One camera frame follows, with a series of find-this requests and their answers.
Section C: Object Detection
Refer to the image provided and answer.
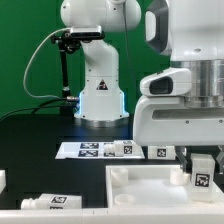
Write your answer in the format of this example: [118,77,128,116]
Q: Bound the white block at left edge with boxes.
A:
[0,170,6,194]

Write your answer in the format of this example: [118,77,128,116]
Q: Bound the background camera on stand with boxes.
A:
[69,26,103,40]

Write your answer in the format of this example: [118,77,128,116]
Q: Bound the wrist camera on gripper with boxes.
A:
[140,68,192,97]

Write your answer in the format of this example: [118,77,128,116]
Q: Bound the grey camera cable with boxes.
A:
[22,27,71,100]

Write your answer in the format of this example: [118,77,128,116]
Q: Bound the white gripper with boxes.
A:
[133,96,224,174]

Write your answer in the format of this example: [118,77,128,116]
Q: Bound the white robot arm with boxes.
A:
[60,0,224,147]

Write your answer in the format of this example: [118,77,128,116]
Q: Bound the white square tabletop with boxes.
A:
[105,164,215,210]

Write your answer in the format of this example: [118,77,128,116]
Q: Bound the marker sheet with tags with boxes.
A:
[56,142,144,159]

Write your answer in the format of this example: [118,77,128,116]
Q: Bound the black camera stand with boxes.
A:
[51,31,81,116]

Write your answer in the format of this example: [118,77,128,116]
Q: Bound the white obstacle fence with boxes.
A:
[0,173,224,224]

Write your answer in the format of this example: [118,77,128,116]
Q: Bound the black cables on table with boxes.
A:
[0,95,81,123]

